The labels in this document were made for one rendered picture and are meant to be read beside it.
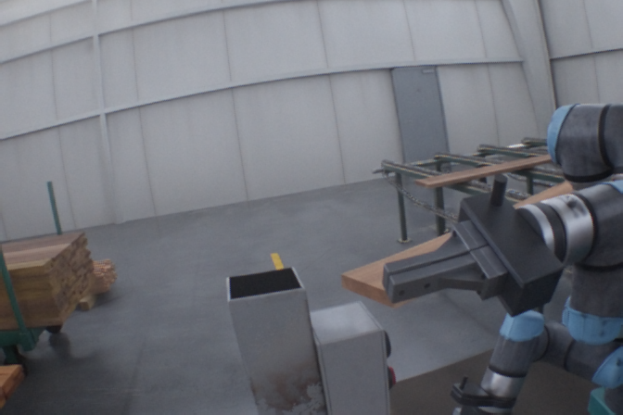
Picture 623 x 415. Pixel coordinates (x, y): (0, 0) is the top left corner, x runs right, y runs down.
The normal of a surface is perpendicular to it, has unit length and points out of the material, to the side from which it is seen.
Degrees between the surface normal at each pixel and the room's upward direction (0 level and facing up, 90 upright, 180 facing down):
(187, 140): 88
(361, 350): 90
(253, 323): 90
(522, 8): 90
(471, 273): 25
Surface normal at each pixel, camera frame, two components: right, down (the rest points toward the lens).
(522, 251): -0.05, -0.84
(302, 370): 0.18, 0.11
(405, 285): 0.22, 0.52
